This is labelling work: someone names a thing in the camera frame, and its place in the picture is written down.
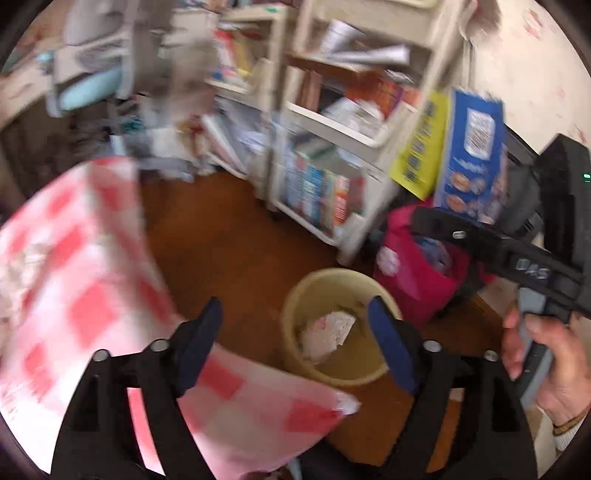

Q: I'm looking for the pink white checked tablecloth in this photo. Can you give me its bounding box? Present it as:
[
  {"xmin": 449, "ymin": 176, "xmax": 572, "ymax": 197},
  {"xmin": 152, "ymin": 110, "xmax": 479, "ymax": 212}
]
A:
[{"xmin": 0, "ymin": 157, "xmax": 361, "ymax": 476}]

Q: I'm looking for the row of thin books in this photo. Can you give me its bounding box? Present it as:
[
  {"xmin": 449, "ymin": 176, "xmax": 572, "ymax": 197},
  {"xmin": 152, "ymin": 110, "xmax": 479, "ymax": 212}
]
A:
[{"xmin": 212, "ymin": 32, "xmax": 259, "ymax": 88}]

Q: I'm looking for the pink bag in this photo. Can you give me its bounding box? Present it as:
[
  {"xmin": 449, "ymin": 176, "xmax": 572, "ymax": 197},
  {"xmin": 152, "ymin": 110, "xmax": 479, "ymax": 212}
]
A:
[{"xmin": 373, "ymin": 204, "xmax": 497, "ymax": 326}]

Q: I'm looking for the cream plastic bin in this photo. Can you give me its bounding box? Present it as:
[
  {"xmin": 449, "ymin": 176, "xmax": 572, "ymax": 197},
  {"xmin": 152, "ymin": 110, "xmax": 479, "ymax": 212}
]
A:
[{"xmin": 279, "ymin": 268, "xmax": 404, "ymax": 387}]

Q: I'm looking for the row of colourful books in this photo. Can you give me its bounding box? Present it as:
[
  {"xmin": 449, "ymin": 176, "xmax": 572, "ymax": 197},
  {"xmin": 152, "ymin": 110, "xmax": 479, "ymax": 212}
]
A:
[{"xmin": 281, "ymin": 143, "xmax": 365, "ymax": 236}]

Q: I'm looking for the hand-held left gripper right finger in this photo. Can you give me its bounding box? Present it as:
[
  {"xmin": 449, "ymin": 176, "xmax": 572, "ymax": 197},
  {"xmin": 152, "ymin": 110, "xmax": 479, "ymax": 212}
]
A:
[{"xmin": 367, "ymin": 295, "xmax": 539, "ymax": 480}]

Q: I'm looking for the white tissue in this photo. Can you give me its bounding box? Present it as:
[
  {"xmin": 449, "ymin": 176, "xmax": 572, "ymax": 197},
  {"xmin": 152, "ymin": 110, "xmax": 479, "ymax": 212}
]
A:
[{"xmin": 300, "ymin": 311, "xmax": 357, "ymax": 361}]

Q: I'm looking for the white bookshelf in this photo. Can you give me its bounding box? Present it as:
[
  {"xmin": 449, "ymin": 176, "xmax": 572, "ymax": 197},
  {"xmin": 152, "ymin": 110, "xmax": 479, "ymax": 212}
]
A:
[
  {"xmin": 268, "ymin": 0, "xmax": 467, "ymax": 264},
  {"xmin": 205, "ymin": 4, "xmax": 287, "ymax": 181}
]

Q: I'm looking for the blue printed box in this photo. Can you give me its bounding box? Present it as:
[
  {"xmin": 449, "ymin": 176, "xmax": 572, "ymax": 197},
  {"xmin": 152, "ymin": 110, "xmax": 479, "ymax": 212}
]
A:
[{"xmin": 433, "ymin": 89, "xmax": 509, "ymax": 224}]

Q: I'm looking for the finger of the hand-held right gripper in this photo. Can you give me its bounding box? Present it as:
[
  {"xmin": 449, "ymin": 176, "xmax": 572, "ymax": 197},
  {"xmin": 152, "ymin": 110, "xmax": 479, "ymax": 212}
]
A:
[{"xmin": 410, "ymin": 205, "xmax": 513, "ymax": 275}]

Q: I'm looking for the purple cloth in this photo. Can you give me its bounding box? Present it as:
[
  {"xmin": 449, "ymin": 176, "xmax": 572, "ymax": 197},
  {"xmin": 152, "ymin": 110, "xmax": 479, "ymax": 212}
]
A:
[{"xmin": 413, "ymin": 235, "xmax": 455, "ymax": 278}]

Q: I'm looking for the person's right hand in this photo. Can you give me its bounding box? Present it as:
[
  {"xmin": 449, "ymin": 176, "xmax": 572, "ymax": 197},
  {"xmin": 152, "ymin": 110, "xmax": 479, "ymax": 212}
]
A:
[{"xmin": 501, "ymin": 307, "xmax": 591, "ymax": 428}]

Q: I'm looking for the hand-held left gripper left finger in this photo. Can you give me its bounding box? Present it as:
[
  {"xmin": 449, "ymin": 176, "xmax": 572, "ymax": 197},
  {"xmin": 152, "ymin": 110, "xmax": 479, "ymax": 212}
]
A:
[{"xmin": 50, "ymin": 296, "xmax": 225, "ymax": 480}]

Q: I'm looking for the grey blue desk chair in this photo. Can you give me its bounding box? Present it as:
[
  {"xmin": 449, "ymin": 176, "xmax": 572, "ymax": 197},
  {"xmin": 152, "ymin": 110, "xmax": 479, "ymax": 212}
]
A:
[{"xmin": 46, "ymin": 0, "xmax": 139, "ymax": 116}]

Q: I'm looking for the person's right forearm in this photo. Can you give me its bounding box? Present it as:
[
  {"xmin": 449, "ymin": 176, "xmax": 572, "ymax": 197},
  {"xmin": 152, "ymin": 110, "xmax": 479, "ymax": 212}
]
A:
[{"xmin": 551, "ymin": 408, "xmax": 591, "ymax": 455}]

